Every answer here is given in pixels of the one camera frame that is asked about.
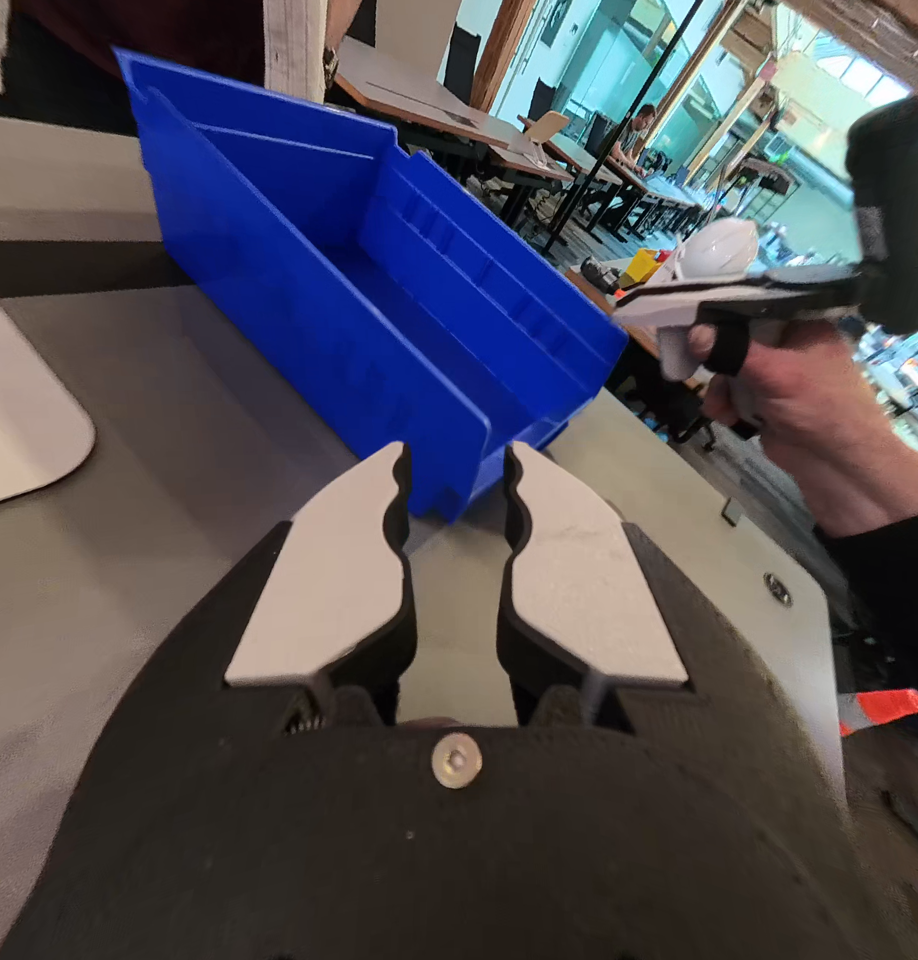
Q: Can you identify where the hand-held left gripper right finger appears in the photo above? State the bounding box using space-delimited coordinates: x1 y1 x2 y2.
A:
496 441 692 717

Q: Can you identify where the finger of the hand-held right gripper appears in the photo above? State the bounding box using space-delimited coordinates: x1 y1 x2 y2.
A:
631 262 865 301
611 288 861 331

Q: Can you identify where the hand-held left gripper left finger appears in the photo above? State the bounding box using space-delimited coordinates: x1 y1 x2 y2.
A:
223 441 418 690

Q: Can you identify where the blue plastic bin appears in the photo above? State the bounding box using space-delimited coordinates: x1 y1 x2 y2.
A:
114 46 628 524

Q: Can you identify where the person's right forearm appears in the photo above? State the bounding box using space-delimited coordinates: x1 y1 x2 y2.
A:
815 501 918 680

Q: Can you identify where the grey table wooden edge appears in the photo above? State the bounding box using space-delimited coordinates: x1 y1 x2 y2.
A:
331 36 520 151
567 258 700 391
483 135 576 230

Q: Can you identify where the black tool orange tip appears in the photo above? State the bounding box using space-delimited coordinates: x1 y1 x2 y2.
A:
579 255 625 295

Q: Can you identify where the tan board stand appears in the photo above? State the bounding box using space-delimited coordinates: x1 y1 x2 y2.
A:
522 111 572 162

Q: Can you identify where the black pole stand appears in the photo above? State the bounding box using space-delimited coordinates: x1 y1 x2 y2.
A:
543 0 709 256

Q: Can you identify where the orange striped strip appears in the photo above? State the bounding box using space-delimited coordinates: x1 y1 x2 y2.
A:
837 688 918 738

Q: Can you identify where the black office chair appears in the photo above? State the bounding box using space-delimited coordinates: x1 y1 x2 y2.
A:
442 22 481 85

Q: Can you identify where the wooden post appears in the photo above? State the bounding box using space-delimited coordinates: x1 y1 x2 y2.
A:
470 0 536 114

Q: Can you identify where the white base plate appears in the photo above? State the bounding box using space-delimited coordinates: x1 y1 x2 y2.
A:
0 283 97 511

